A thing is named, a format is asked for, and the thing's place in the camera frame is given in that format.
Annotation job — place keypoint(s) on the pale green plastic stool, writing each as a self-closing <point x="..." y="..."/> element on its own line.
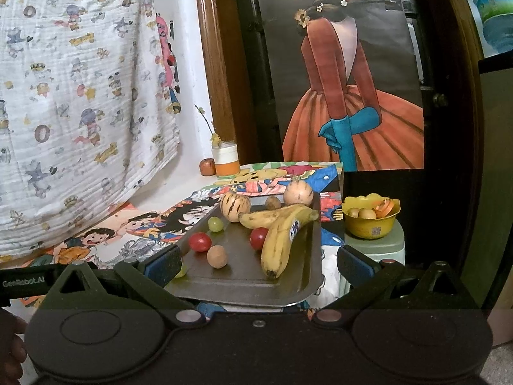
<point x="386" y="250"/>

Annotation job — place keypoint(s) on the small brown round fruit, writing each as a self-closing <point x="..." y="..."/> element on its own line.
<point x="217" y="256"/>
<point x="273" y="201"/>

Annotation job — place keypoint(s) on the small red apple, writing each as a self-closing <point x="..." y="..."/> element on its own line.
<point x="207" y="166"/>

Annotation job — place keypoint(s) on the blue label plastic bottle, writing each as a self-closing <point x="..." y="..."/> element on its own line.
<point x="495" y="12"/>

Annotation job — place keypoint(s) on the wall poster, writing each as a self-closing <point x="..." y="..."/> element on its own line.
<point x="344" y="88"/>

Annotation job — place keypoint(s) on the banana with sticker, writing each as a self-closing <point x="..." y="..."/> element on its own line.
<point x="280" y="248"/>

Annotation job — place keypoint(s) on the yellow scalloped bowl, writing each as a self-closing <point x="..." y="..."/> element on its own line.
<point x="366" y="230"/>

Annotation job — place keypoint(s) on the pink cartoon wall hanging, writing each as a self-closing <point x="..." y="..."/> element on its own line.
<point x="168" y="64"/>

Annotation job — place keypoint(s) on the red cherry tomato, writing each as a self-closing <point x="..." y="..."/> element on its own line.
<point x="259" y="238"/>
<point x="199" y="242"/>

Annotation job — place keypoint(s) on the white cartoon printed blanket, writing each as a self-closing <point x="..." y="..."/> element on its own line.
<point x="80" y="108"/>

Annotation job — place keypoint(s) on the dark door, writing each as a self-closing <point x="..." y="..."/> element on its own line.
<point x="250" y="68"/>

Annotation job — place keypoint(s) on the striped tan round fruit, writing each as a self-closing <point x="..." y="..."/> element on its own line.
<point x="235" y="207"/>

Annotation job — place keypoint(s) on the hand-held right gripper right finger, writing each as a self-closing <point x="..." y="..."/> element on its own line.
<point x="354" y="265"/>

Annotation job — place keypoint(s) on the grey metal tray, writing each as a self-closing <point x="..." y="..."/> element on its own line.
<point x="240" y="276"/>

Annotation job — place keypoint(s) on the brown wooden door frame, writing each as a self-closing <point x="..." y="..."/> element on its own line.
<point x="216" y="68"/>

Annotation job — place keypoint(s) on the pale peach round fruit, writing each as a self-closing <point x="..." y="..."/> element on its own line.
<point x="298" y="193"/>

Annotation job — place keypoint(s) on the green grape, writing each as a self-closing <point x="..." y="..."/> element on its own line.
<point x="182" y="271"/>
<point x="215" y="223"/>

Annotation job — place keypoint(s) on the colourful cartoon tablecloth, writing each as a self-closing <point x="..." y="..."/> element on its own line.
<point x="256" y="180"/>

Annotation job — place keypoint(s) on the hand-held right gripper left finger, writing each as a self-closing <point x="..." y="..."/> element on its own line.
<point x="162" y="262"/>

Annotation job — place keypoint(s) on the person's left hand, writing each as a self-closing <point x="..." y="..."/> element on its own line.
<point x="10" y="341"/>

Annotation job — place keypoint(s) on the white and orange jar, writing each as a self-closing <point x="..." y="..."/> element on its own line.
<point x="227" y="160"/>

